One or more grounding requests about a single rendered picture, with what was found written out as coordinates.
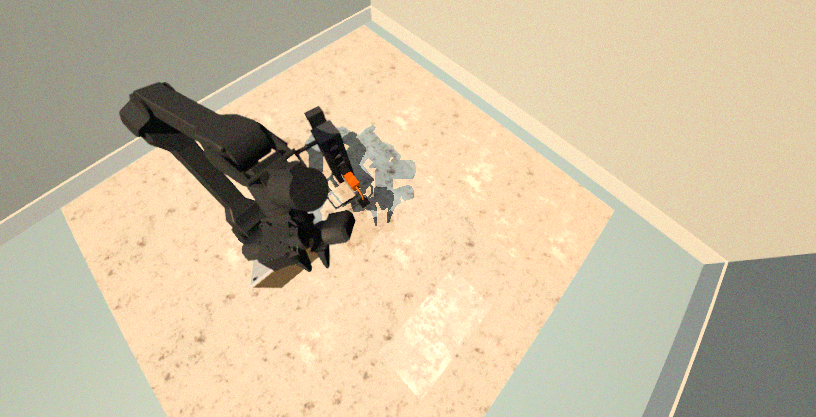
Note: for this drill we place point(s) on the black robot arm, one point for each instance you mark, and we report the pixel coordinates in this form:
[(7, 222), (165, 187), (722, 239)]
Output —
[(232, 145)]

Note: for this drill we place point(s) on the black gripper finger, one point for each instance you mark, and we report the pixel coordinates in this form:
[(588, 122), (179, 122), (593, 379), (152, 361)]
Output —
[(305, 262), (322, 251)]

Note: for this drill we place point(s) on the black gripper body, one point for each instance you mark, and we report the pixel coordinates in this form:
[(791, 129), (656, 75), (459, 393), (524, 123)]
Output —
[(336, 229)]

